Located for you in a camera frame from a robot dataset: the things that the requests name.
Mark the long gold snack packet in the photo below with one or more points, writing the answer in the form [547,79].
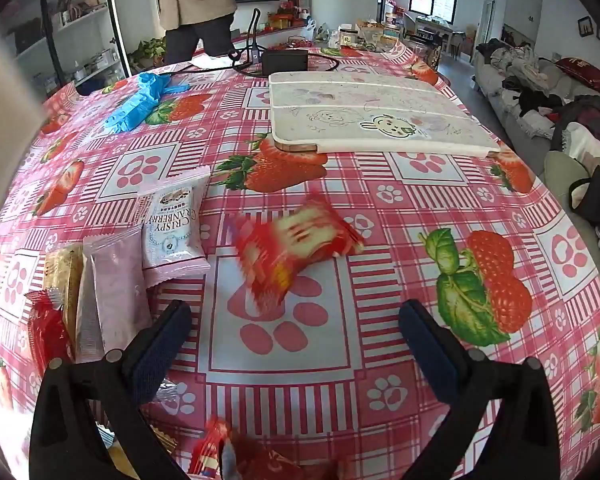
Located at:
[111,452]

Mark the blue rubber glove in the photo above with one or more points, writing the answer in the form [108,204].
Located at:
[127,112]
[155,85]

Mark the white folded cartoon-print mat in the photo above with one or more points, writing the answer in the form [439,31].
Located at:
[375,110]

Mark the grey green chair back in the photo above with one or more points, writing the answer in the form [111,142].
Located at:
[557,172]

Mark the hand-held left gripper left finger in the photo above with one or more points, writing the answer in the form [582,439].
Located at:
[155,360]

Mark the yellow biscuit packet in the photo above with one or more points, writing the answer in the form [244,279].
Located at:
[62,275]

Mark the small wall picture frame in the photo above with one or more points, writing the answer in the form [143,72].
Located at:
[585,26]

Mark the grey translucent snack packet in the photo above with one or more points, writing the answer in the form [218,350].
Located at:
[87,320]

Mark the red gift boxes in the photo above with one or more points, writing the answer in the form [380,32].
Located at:
[282,20]

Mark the red snack packet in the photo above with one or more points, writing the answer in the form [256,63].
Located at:
[47,335]
[260,460]
[290,245]

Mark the white lidded jar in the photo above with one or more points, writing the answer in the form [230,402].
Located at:
[347,39]

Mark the grey sofa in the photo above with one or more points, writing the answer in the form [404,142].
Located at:
[507,115]

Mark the white floral snack packet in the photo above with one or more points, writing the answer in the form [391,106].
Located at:
[172,225]

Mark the white paper sheet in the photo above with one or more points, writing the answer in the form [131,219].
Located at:
[210,61]

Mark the clear snack jar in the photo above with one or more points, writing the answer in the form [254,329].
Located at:
[425,52]

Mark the black bag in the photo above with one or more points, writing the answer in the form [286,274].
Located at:
[597,200]

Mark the white shelf unit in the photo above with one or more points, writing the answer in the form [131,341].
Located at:
[80,15]

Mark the red cushion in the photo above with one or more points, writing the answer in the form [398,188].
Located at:
[585,72]

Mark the green potted plant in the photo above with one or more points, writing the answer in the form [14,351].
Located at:
[150,52]

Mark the black power adapter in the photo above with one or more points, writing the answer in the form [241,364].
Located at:
[285,61]

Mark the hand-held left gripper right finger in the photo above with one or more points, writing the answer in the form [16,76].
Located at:
[432,360]

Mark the pink snack packet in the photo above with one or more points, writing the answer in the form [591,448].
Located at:
[120,290]

